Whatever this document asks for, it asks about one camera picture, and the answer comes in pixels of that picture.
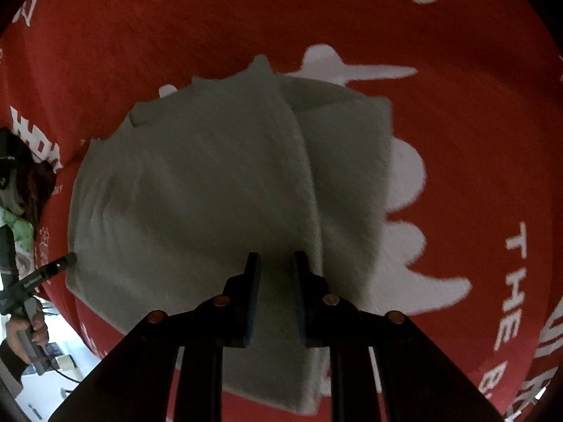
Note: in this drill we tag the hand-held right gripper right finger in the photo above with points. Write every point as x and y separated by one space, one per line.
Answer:
301 312

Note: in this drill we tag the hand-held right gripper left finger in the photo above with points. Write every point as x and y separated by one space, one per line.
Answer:
253 312

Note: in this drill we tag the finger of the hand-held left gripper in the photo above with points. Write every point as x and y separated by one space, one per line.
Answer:
59 264

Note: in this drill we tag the grey knit sweater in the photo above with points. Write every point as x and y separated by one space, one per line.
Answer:
198 206

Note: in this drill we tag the person's left forearm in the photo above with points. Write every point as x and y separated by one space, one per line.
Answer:
9 362

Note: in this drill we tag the person's left hand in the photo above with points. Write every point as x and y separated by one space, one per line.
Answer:
22 332

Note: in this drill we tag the green printed cloth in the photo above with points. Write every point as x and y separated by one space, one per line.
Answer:
17 237

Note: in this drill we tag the red printed blanket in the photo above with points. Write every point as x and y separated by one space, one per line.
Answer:
440 96

